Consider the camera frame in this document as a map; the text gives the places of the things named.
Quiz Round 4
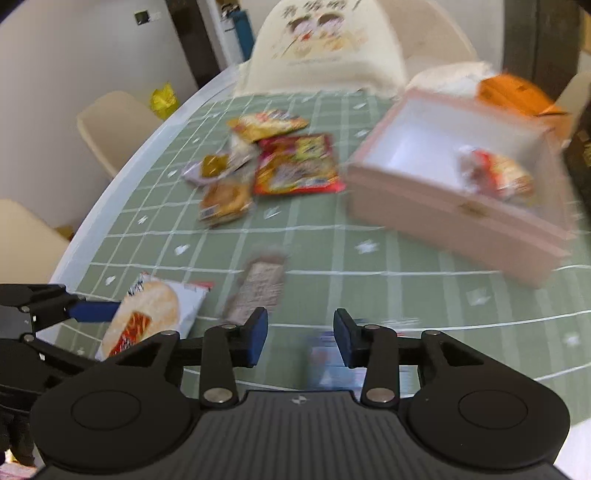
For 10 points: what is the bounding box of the orange bag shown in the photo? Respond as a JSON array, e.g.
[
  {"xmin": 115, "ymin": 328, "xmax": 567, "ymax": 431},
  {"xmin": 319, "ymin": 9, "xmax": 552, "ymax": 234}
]
[{"xmin": 477, "ymin": 74, "xmax": 572, "ymax": 142}]

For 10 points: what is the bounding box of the black gift box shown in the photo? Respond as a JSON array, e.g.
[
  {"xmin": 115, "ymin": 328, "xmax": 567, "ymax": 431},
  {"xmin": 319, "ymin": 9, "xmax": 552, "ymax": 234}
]
[{"xmin": 564, "ymin": 129, "xmax": 590, "ymax": 186}]

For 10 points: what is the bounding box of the cream cartoon food cover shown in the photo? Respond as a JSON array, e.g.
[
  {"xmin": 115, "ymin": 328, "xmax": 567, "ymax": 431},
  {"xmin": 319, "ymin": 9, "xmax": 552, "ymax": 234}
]
[{"xmin": 235, "ymin": 1, "xmax": 408, "ymax": 97}]

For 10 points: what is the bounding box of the clear nut snack packet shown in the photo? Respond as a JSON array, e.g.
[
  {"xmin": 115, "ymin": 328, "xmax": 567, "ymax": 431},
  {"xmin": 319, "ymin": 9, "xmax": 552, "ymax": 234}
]
[{"xmin": 181, "ymin": 154, "xmax": 253, "ymax": 186}]

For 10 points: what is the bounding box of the round cake packet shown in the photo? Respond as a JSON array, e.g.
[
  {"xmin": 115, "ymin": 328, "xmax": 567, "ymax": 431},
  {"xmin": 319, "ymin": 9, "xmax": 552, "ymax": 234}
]
[{"xmin": 199, "ymin": 179, "xmax": 252, "ymax": 226}]

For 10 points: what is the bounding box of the snack packet in box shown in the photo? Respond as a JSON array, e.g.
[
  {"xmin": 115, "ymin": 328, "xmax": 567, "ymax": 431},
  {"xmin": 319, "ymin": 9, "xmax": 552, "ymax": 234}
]
[{"xmin": 459, "ymin": 146, "xmax": 536, "ymax": 205}]

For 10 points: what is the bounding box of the beige biscuit packet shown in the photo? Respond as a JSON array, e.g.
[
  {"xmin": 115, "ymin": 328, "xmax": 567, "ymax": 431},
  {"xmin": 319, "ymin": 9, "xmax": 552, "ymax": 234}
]
[{"xmin": 221, "ymin": 253, "xmax": 287, "ymax": 326}]

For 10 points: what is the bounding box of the pink storage box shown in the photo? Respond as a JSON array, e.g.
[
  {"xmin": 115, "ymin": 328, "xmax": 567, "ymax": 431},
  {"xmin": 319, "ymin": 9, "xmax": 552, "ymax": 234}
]
[{"xmin": 346, "ymin": 90, "xmax": 574, "ymax": 287}]

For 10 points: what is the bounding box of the beige chair near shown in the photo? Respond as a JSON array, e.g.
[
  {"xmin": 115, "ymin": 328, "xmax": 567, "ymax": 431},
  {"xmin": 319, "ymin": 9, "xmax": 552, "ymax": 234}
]
[{"xmin": 0, "ymin": 199, "xmax": 69, "ymax": 284}]

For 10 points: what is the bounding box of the white rice cracker bag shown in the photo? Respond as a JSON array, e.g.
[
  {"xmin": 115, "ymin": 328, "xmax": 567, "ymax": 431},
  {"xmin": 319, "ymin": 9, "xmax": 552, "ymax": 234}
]
[{"xmin": 95, "ymin": 273, "xmax": 212, "ymax": 361}]

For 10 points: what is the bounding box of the green checked tablecloth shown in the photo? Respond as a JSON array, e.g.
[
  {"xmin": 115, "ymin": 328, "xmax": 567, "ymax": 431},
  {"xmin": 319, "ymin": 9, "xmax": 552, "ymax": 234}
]
[{"xmin": 54, "ymin": 94, "xmax": 590, "ymax": 416}]

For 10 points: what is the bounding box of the yellow plastic bag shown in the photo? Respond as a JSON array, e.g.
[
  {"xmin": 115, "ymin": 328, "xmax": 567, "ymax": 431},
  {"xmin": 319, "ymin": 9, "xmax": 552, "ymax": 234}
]
[{"xmin": 150, "ymin": 82, "xmax": 180, "ymax": 121}]

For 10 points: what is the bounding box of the yellow snack bag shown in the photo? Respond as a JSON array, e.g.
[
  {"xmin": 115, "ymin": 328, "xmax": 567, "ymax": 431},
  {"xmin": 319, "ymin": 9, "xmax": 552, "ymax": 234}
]
[{"xmin": 226, "ymin": 109, "xmax": 310, "ymax": 143}]

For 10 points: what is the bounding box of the red snack bag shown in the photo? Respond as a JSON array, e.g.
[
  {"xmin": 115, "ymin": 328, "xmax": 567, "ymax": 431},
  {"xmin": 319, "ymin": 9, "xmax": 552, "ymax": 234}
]
[{"xmin": 253, "ymin": 134, "xmax": 346, "ymax": 196}]

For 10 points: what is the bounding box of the blue silver snack packet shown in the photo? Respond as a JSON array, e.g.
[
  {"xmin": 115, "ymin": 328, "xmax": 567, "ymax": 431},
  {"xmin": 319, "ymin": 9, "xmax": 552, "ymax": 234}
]
[{"xmin": 308, "ymin": 319, "xmax": 423, "ymax": 401}]

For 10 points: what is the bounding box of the beige chair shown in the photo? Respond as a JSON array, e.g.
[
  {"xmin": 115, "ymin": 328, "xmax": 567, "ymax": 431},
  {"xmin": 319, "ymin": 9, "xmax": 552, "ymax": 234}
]
[
  {"xmin": 76, "ymin": 91, "xmax": 162, "ymax": 179},
  {"xmin": 0, "ymin": 199, "xmax": 69, "ymax": 284}
]

